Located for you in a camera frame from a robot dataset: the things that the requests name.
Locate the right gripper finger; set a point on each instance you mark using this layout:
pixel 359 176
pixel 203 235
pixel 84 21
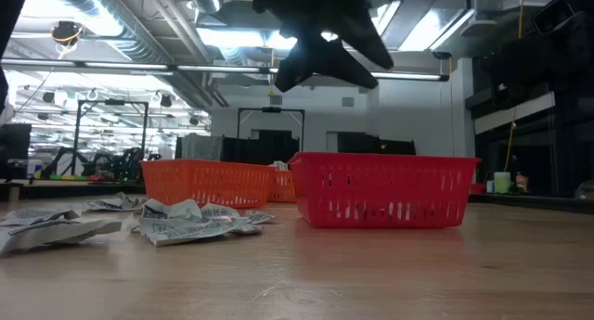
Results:
pixel 520 65
pixel 571 18

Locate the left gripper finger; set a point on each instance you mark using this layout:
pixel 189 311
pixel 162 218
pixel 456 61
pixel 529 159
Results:
pixel 297 62
pixel 366 37

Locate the white packet black text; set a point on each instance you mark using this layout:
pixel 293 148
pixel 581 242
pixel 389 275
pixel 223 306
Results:
pixel 155 208
pixel 195 232
pixel 51 234
pixel 37 214

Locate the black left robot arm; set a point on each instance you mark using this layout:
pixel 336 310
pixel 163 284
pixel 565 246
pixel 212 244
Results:
pixel 9 14

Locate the black partition panels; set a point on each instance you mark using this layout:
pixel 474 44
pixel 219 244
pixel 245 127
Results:
pixel 260 148

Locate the plain white packet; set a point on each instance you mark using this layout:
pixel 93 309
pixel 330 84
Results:
pixel 280 165

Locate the small jar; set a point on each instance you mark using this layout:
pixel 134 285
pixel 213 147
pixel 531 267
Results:
pixel 522 183

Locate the pale green cup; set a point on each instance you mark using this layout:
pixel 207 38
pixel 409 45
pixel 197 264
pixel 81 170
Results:
pixel 501 182

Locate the orange plastic basket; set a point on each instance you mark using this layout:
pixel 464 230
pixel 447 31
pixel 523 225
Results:
pixel 282 188
pixel 209 181

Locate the grey cover cloth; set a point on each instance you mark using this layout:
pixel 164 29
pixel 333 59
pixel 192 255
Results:
pixel 202 147

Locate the small red object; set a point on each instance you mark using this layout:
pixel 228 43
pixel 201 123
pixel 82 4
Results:
pixel 478 188

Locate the red plastic basket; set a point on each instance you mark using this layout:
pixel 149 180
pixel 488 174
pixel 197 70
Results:
pixel 385 171

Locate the long LED light bar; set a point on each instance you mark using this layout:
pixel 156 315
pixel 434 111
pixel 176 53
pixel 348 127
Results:
pixel 139 66

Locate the black ceiling sensor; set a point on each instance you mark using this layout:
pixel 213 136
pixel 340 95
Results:
pixel 67 32

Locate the black monitor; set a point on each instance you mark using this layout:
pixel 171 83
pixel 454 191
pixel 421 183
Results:
pixel 14 141

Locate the grey wall vent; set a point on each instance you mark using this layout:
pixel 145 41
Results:
pixel 276 100
pixel 348 102

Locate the black gantry frame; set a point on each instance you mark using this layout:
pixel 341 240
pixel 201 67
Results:
pixel 76 134
pixel 271 109

